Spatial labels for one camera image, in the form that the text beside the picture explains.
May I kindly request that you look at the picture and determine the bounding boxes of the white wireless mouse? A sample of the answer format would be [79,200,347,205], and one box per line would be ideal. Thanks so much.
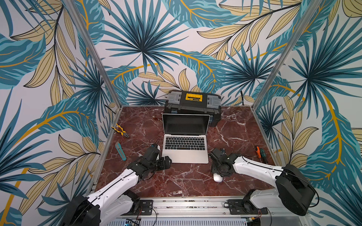
[213,173,223,183]

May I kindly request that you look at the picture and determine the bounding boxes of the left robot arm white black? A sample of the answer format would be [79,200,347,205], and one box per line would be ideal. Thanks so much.
[59,156,172,226]

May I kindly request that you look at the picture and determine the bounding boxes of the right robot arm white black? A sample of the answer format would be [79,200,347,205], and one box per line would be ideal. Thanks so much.
[209,148,320,216]

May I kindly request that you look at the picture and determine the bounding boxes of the silver laptop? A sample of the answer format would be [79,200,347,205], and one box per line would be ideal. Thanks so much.
[162,113,210,164]

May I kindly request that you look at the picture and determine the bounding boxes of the teal utility knife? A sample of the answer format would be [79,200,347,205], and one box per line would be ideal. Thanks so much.
[115,142,127,161]

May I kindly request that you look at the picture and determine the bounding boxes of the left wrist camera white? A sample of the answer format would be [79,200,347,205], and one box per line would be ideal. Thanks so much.
[143,144,160,163]

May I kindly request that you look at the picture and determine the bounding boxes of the orange handled screwdriver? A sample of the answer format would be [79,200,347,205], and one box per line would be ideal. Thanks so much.
[255,146,262,159]

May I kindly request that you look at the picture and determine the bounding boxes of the green handled screwdriver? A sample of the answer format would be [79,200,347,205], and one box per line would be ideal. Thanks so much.
[260,148,269,164]

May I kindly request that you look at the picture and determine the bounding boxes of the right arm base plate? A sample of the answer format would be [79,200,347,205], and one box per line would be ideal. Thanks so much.
[227,199,269,216]

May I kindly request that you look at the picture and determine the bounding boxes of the aluminium front rail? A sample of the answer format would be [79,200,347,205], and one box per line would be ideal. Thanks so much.
[106,196,313,226]

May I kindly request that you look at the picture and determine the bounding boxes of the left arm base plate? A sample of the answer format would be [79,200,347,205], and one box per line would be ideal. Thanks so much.
[123,200,154,216]

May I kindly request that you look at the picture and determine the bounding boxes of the yellow handled pliers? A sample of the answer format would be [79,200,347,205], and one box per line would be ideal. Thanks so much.
[112,124,130,138]

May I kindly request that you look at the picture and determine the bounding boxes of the black toolbox yellow handle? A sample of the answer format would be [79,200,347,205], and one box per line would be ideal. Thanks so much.
[164,90,222,127]

